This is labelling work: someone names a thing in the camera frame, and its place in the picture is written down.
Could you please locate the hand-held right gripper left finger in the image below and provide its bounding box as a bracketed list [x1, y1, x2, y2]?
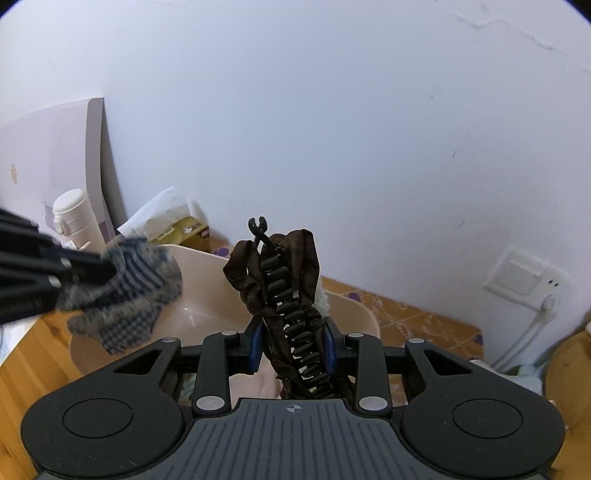
[113, 323, 265, 418]

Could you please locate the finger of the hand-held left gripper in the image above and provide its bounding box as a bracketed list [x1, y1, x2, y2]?
[0, 208, 118, 301]

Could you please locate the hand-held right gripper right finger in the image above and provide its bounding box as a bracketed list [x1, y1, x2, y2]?
[323, 318, 472, 416]

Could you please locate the blue white checkered cloth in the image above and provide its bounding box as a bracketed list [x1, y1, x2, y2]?
[55, 235, 184, 356]

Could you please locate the brown fabric black hair clip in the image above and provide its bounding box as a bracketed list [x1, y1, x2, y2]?
[223, 217, 352, 400]

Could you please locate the beige plastic storage bin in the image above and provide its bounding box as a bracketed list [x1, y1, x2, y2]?
[69, 244, 382, 402]

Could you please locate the white thermos bottle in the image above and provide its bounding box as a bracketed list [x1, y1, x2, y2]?
[52, 189, 106, 253]

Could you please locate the brown patterned table mat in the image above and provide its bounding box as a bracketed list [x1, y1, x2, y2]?
[210, 235, 485, 361]

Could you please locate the white tissue pack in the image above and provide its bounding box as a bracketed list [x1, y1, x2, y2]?
[116, 186, 195, 241]

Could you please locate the yellow green box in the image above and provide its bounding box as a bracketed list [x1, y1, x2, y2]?
[148, 215, 211, 253]

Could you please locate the light purple board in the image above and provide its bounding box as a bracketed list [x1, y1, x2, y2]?
[0, 97, 128, 241]

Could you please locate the brown plush toy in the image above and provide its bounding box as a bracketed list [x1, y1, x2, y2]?
[545, 318, 591, 440]

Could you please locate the white wall switch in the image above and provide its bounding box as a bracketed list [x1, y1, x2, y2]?
[485, 246, 551, 302]

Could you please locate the white plug with cable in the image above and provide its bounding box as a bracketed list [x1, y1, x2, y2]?
[489, 294, 560, 374]

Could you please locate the white wall socket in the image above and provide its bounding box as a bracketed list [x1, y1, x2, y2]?
[536, 265, 570, 315]

